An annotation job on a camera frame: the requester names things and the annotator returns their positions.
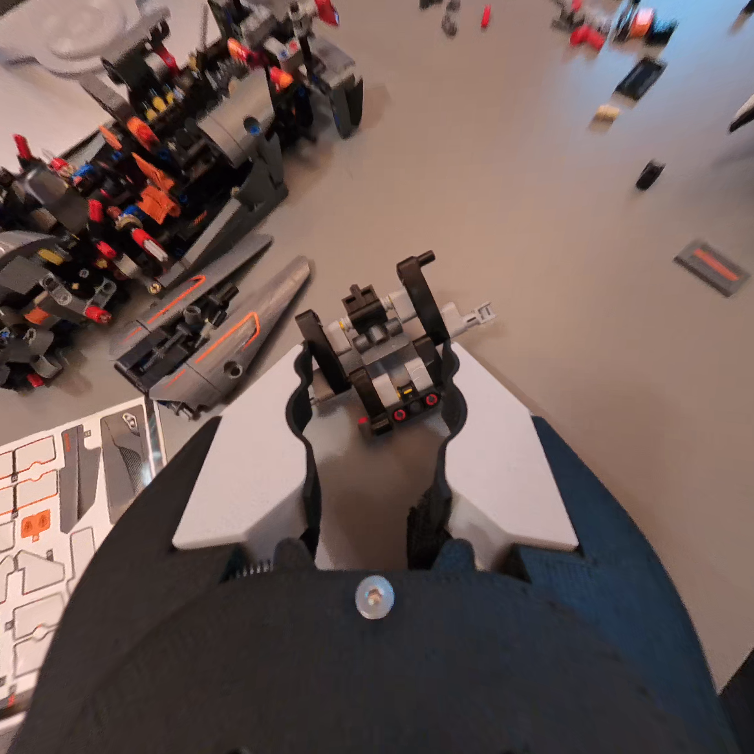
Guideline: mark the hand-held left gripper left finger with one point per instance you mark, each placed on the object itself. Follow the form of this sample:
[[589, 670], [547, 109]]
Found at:
[[235, 471]]

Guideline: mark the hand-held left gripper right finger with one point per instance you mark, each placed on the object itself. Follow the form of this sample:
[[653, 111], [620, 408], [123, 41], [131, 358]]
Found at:
[[506, 471]]

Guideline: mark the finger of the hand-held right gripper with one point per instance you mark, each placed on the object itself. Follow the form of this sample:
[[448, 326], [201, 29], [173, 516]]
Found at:
[[745, 113]]

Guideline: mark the small black grey lego subassembly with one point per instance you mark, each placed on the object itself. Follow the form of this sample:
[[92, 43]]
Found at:
[[377, 359]]

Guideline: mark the black flat lego plate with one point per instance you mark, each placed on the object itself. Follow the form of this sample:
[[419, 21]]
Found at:
[[639, 78]]

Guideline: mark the orange and black lego piece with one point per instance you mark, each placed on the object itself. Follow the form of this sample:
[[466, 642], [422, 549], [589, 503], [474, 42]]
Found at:
[[642, 23]]

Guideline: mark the tan lego pin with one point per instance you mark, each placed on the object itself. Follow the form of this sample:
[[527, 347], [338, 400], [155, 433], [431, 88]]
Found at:
[[605, 115]]

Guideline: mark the grey lego tile red line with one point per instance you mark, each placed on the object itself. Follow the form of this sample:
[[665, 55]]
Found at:
[[710, 268]]

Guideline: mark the grey orange-striped lego wing panels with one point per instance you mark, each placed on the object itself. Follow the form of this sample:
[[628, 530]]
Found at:
[[271, 306]]

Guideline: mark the red and grey lego connector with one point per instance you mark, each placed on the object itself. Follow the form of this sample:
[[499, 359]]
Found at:
[[586, 36]]

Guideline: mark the red lego pin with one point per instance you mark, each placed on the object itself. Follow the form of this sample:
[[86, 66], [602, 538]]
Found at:
[[486, 16]]

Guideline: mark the grey two-hole lego connector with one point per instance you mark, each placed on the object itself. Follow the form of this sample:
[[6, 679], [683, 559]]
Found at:
[[451, 22]]

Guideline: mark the large lego vehicle model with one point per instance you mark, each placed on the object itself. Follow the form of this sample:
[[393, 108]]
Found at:
[[235, 118]]

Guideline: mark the white sticker sheet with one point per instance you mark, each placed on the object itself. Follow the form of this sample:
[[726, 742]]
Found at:
[[41, 530]]

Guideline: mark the white paper sheet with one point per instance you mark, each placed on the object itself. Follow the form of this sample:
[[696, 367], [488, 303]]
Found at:
[[35, 112]]

